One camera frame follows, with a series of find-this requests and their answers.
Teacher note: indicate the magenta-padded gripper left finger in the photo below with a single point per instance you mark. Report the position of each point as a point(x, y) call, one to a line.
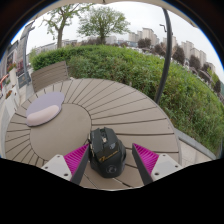
point(56, 165)

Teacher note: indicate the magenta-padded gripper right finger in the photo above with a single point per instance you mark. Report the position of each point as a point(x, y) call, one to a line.
point(164, 165)

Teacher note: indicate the black computer mouse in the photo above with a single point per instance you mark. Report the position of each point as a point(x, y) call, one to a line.
point(107, 153)

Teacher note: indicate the lilac mouse pad with wrist rest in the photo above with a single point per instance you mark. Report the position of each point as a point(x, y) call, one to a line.
point(45, 108)

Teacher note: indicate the white planter with flowers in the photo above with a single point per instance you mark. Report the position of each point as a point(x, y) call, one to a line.
point(12, 75)
point(8, 100)

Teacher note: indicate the slatted brown outdoor chair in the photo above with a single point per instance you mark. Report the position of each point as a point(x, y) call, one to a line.
point(50, 75)

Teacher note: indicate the dark curved parasol pole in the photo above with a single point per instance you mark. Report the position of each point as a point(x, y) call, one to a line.
point(166, 53)

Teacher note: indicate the tall dark sign board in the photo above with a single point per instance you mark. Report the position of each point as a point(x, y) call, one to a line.
point(23, 50)

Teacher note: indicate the sparse tree with bare trunk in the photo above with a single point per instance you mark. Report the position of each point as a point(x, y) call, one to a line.
point(60, 36)

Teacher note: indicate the distant apartment buildings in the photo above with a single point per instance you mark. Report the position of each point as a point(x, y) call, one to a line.
point(146, 33)

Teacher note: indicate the leafy round tree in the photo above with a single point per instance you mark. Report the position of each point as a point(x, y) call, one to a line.
point(101, 20)

